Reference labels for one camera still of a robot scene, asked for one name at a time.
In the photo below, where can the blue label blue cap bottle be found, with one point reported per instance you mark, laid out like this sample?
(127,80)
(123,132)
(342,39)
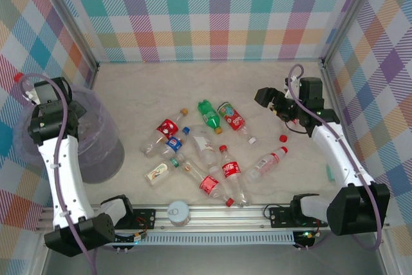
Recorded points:
(174,145)

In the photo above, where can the pink label red cap bottle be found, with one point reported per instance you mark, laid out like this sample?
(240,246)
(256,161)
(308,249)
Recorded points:
(264,165)

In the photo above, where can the small teal object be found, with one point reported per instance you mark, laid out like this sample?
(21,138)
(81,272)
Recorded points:
(330,173)

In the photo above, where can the red green label bottle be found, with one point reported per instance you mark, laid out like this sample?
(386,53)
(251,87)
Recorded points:
(233,120)

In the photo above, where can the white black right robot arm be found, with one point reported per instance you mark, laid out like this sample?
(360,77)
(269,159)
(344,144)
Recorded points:
(338,156)

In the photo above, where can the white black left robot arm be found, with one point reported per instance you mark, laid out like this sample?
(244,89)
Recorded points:
(64,175)

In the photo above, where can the aluminium frame post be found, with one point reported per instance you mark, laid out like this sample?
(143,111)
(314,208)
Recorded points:
(349,14)
(69,14)

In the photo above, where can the green plastic bottle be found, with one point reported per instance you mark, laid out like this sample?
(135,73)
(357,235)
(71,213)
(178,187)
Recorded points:
(209,117)

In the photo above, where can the clear white label bottle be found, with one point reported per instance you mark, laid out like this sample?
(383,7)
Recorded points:
(204,149)

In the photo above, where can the small white label bottle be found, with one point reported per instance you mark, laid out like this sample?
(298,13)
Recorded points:
(157,173)

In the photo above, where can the red label orange cap bottle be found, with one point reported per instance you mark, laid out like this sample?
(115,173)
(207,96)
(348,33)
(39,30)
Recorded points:
(167,128)

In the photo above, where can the clear bottle red cap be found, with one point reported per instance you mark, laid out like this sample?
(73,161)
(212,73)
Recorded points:
(24,86)

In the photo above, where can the translucent purple-lined bin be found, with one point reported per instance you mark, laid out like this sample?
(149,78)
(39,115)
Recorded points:
(103,159)

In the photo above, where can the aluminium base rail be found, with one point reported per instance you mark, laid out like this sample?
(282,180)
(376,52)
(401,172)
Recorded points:
(225,215)

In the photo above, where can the silver tin can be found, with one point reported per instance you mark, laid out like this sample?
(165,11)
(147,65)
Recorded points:
(178,212)

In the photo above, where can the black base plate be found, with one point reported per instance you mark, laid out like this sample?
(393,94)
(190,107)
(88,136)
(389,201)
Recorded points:
(280,217)
(145,218)

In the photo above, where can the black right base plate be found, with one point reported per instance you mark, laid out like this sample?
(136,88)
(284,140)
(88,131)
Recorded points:
(280,217)

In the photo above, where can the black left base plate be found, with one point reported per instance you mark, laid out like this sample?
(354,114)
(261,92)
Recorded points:
(145,218)

